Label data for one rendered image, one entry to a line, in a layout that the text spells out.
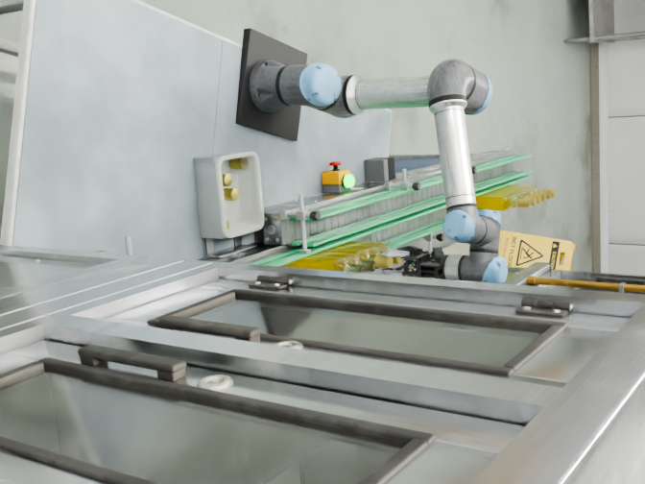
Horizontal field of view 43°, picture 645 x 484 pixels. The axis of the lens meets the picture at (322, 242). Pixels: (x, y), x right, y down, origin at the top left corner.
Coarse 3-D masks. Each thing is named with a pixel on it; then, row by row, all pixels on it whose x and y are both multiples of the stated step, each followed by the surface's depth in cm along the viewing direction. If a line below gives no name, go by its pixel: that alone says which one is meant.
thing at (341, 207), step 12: (516, 156) 370; (528, 156) 367; (480, 168) 327; (432, 180) 302; (384, 192) 274; (396, 192) 272; (408, 192) 276; (348, 204) 255; (360, 204) 251; (324, 216) 235
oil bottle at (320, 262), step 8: (312, 256) 229; (320, 256) 228; (328, 256) 227; (336, 256) 226; (288, 264) 231; (296, 264) 229; (304, 264) 227; (312, 264) 226; (320, 264) 224; (328, 264) 222; (336, 264) 221; (344, 264) 222
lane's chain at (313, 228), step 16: (480, 176) 345; (496, 176) 360; (416, 192) 298; (432, 192) 309; (320, 208) 248; (368, 208) 271; (384, 208) 280; (288, 224) 235; (320, 224) 248; (336, 224) 256; (288, 240) 235
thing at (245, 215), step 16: (224, 160) 227; (256, 160) 228; (240, 176) 232; (256, 176) 229; (240, 192) 233; (256, 192) 230; (224, 208) 218; (240, 208) 234; (256, 208) 231; (224, 224) 218; (240, 224) 233; (256, 224) 231
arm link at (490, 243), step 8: (488, 216) 207; (496, 216) 208; (488, 224) 204; (496, 224) 208; (488, 232) 203; (496, 232) 207; (488, 240) 205; (496, 240) 208; (472, 248) 209; (480, 248) 207; (488, 248) 207; (496, 248) 208
